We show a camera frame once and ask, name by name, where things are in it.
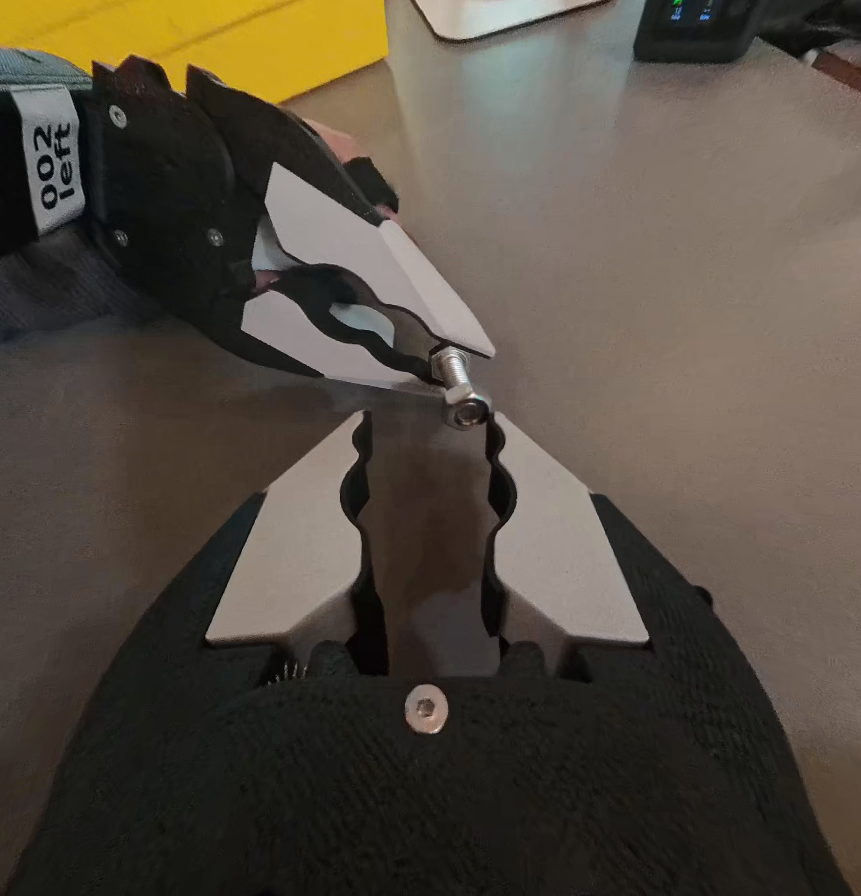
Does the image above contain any person's left hand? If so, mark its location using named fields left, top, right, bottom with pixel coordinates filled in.
left=308, top=120, right=356, bottom=168

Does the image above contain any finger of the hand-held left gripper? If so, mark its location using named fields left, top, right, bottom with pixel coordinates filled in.
left=241, top=288, right=447, bottom=394
left=250, top=161, right=497, bottom=361

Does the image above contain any white stand base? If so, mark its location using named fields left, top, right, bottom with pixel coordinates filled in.
left=409, top=0, right=615, bottom=43

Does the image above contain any black device with screen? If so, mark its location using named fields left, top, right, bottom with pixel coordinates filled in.
left=632, top=0, right=766, bottom=65

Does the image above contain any steel bolt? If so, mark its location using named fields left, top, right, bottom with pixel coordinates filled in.
left=429, top=349, right=490, bottom=431

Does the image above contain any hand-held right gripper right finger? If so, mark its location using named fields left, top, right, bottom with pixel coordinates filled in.
left=482, top=412, right=651, bottom=649

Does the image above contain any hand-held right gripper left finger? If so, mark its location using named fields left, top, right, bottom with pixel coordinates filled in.
left=205, top=410, right=374, bottom=646

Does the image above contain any dark bag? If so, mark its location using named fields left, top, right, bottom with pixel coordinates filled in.
left=759, top=0, right=861, bottom=58

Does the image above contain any person's left forearm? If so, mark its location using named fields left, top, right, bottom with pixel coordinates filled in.
left=0, top=224, right=161, bottom=345

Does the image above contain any yellow plastic bin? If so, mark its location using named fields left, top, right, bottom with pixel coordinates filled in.
left=0, top=0, right=391, bottom=106

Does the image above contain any steel hex nut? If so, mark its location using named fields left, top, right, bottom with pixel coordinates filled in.
left=441, top=389, right=492, bottom=431

